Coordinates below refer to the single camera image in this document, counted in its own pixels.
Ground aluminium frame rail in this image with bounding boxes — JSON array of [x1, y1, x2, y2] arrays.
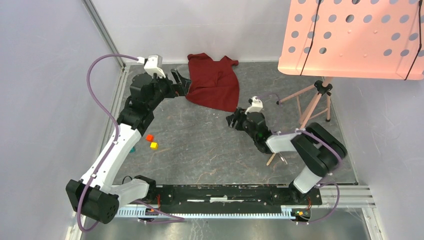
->
[[82, 0, 120, 54]]

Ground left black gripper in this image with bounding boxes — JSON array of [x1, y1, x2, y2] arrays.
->
[[147, 69, 192, 111]]

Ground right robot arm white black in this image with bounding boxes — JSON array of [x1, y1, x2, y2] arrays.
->
[[225, 107, 348, 204]]

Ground red small cube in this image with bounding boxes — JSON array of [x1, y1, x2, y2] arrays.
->
[[145, 134, 155, 142]]

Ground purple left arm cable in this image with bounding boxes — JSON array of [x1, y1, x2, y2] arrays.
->
[[76, 53, 186, 233]]

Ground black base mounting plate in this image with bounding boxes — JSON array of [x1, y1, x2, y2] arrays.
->
[[141, 184, 323, 214]]

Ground pink perforated stand tray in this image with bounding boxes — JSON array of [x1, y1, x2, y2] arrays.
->
[[278, 0, 424, 81]]

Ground yellow small cube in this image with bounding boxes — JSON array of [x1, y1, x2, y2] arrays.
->
[[149, 141, 159, 150]]

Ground wooden handled spoon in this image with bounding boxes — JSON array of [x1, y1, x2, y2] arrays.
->
[[266, 153, 276, 166]]

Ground white slotted cable duct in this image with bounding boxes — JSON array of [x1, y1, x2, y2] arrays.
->
[[115, 204, 310, 220]]

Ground dark red cloth napkin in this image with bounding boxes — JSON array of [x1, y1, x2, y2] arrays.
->
[[185, 53, 240, 113]]

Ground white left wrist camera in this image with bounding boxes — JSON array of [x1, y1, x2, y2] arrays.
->
[[144, 54, 166, 79]]

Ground pink tripod stand legs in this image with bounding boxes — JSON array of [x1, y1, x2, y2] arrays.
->
[[276, 76, 334, 128]]

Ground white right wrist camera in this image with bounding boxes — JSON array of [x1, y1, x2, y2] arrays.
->
[[245, 96, 264, 115]]

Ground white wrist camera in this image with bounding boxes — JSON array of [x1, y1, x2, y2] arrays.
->
[[144, 54, 166, 79], [245, 96, 264, 115]]

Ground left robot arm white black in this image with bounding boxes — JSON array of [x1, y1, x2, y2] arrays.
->
[[65, 69, 192, 224]]

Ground metal fork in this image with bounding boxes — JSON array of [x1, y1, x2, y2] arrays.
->
[[278, 152, 288, 165]]

